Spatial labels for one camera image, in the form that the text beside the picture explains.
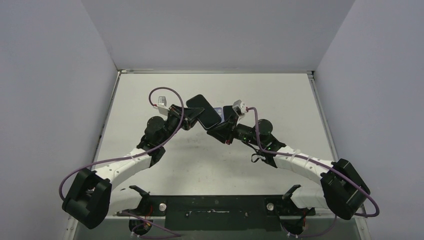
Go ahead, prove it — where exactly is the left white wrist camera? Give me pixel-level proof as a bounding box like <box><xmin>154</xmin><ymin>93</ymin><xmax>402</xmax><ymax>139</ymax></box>
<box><xmin>155</xmin><ymin>96</ymin><xmax>169</xmax><ymax>116</ymax></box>

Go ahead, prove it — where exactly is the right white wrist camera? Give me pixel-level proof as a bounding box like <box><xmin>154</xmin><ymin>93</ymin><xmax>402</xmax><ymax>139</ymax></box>
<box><xmin>232</xmin><ymin>99</ymin><xmax>248</xmax><ymax>120</ymax></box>

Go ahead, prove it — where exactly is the aluminium table frame rail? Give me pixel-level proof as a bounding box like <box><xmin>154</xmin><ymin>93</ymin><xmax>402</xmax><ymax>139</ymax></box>
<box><xmin>306</xmin><ymin>71</ymin><xmax>367</xmax><ymax>240</ymax></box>

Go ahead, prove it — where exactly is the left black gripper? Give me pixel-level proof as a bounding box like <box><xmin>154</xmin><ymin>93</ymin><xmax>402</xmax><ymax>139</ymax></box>
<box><xmin>159</xmin><ymin>104</ymin><xmax>205</xmax><ymax>147</ymax></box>

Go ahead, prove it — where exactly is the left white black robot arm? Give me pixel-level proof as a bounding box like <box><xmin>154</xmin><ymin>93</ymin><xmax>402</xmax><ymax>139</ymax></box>
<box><xmin>62</xmin><ymin>104</ymin><xmax>205</xmax><ymax>229</ymax></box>

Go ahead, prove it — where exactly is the clear lilac phone case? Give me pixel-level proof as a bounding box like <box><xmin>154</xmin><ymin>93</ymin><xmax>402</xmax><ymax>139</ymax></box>
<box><xmin>213</xmin><ymin>107</ymin><xmax>225</xmax><ymax>122</ymax></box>

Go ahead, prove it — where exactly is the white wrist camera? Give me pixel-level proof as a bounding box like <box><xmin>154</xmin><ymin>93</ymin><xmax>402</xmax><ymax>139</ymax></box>
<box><xmin>232</xmin><ymin>99</ymin><xmax>248</xmax><ymax>120</ymax></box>
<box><xmin>155</xmin><ymin>96</ymin><xmax>169</xmax><ymax>116</ymax></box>

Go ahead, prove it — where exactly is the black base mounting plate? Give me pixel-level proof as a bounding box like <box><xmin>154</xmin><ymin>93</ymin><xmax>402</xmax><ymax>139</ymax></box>
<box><xmin>129</xmin><ymin>195</ymin><xmax>316</xmax><ymax>232</ymax></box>

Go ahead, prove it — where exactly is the black coiled wrist cable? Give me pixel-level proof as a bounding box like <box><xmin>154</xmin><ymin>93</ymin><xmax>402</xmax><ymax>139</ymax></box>
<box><xmin>250</xmin><ymin>145</ymin><xmax>269</xmax><ymax>164</ymax></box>

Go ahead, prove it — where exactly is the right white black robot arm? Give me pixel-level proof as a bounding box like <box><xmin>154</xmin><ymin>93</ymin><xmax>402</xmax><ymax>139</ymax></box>
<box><xmin>206</xmin><ymin>118</ymin><xmax>371</xmax><ymax>220</ymax></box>

